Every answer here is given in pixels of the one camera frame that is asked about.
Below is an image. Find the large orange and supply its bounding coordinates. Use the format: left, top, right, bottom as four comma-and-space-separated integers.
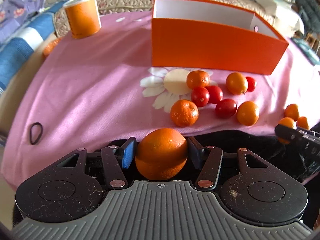
135, 128, 188, 180

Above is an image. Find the small mandarin edge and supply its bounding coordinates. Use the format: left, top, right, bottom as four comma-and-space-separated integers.
296, 116, 310, 130

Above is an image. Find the small mandarin far right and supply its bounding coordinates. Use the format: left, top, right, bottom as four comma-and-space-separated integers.
284, 103, 300, 121

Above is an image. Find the smooth orange right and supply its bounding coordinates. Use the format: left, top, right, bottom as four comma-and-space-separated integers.
236, 101, 260, 126

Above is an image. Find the red cherry tomato far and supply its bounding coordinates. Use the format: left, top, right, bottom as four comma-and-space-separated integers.
246, 76, 257, 92

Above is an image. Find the red cherry tomato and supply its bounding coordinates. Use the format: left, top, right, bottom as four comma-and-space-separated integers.
206, 86, 223, 104
215, 99, 237, 119
191, 87, 210, 107
246, 76, 257, 92

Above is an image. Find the teal paperback book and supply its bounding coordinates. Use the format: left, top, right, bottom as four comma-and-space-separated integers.
291, 37, 319, 66

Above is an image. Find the red cherry tomato front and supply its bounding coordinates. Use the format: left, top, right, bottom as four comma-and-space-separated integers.
215, 99, 237, 119

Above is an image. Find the smooth orange kumquat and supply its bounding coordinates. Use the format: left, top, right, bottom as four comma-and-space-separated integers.
226, 72, 248, 95

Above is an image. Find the red cherry tomato middle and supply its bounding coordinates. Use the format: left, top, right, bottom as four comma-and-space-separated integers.
206, 86, 223, 104

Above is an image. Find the pink floral table cloth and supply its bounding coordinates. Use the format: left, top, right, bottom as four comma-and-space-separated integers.
1, 11, 319, 189

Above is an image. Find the bumpy mandarin front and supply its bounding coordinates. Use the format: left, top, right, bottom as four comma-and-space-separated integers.
170, 100, 199, 127

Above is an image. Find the red cherry tomato left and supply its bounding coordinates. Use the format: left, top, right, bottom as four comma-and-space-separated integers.
191, 87, 210, 107

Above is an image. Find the dark green puffer jacket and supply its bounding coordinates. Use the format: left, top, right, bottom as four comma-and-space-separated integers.
295, 0, 319, 34

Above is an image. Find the white cloth covered side table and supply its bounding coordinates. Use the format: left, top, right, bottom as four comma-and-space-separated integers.
254, 0, 305, 37

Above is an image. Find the orange lid under cloth edge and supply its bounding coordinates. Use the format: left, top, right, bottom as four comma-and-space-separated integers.
42, 37, 62, 59

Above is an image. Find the blue striped blanket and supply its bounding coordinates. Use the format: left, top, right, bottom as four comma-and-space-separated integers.
1, 0, 66, 93

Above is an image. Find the orange cardboard box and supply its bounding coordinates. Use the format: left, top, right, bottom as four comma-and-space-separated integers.
151, 0, 289, 75

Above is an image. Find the orange paper cup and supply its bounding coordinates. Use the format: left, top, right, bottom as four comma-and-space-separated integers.
63, 0, 101, 39

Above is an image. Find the purple floral bedsheet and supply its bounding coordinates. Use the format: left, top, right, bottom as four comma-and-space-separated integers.
1, 0, 45, 44

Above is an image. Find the black hair tie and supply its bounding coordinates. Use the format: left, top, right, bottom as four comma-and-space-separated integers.
29, 122, 43, 145

